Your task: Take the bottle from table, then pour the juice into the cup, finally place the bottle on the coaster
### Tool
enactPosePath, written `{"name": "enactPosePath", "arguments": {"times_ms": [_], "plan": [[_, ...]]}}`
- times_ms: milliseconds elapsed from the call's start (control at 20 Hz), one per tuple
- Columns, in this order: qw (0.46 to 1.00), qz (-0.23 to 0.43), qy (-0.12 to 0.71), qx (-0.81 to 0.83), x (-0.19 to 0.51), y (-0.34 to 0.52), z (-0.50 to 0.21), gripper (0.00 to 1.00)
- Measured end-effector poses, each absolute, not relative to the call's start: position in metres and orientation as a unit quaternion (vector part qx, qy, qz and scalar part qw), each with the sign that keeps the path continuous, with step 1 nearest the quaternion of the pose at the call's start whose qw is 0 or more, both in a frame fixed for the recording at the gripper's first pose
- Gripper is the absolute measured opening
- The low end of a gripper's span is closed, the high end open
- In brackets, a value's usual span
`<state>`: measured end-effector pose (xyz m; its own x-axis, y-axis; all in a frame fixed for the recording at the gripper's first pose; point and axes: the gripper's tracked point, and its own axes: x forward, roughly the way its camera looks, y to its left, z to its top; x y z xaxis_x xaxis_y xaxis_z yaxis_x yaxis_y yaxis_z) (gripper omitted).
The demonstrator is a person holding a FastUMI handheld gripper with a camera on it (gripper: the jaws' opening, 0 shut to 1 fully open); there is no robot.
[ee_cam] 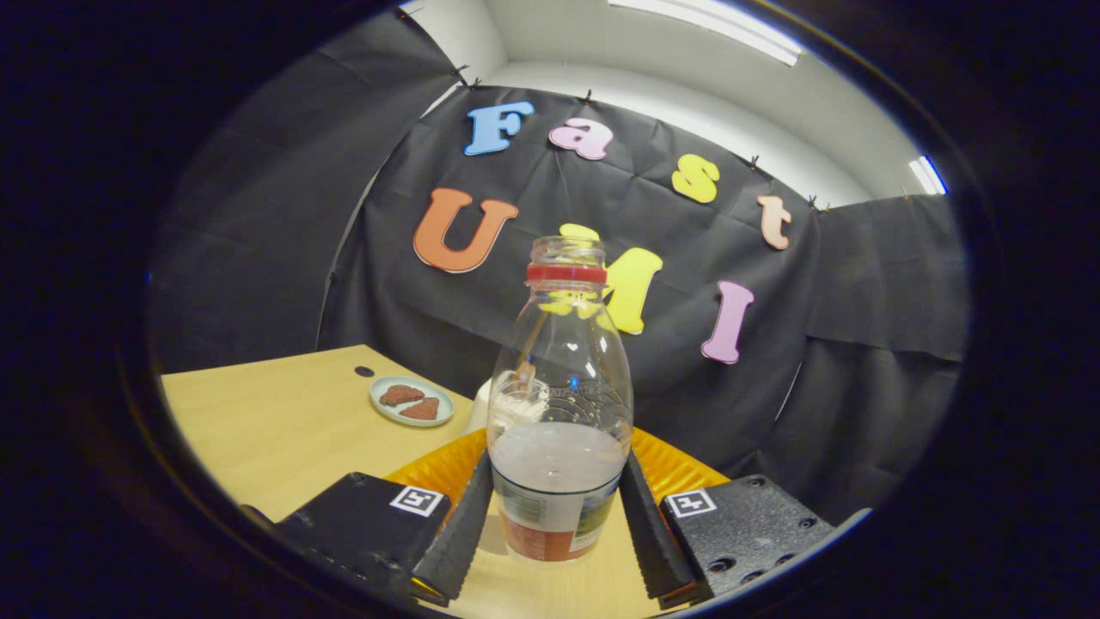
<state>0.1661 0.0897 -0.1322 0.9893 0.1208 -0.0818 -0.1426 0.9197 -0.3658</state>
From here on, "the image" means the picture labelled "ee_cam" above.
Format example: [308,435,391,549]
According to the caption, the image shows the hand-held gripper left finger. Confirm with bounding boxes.
[275,427,495,607]

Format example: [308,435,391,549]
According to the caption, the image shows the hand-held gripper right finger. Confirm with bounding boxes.
[620,427,841,607]

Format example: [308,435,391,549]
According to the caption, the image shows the clear juice bottle red label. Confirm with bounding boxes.
[486,235,635,564]

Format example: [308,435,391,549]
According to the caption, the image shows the white toaster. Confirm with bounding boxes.
[464,371,534,435]

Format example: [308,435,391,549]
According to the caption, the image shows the pale green plate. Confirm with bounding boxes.
[370,376,455,428]

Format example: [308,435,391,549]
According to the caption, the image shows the wooden table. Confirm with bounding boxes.
[161,344,688,616]

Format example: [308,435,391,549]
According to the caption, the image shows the black backdrop cloth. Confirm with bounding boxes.
[148,9,972,525]

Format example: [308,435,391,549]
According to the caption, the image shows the small ceiling light panel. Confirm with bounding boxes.
[909,155,948,196]

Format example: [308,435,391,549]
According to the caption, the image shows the long ceiling light panel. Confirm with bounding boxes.
[608,0,802,67]

